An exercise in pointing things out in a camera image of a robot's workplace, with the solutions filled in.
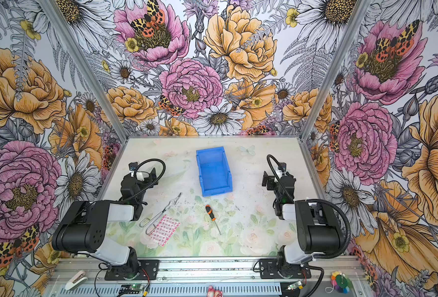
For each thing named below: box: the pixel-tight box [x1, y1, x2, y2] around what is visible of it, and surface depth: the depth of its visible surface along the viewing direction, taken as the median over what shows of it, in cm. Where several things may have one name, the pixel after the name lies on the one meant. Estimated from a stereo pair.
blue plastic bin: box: [196, 146, 234, 197], surface depth 104 cm
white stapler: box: [64, 269, 88, 291], surface depth 72 cm
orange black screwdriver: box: [205, 204, 222, 236], surface depth 91 cm
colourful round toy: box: [330, 270, 353, 294], surface depth 73 cm
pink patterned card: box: [149, 214, 181, 247], surface depth 87 cm
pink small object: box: [206, 285, 224, 297], surface depth 69 cm
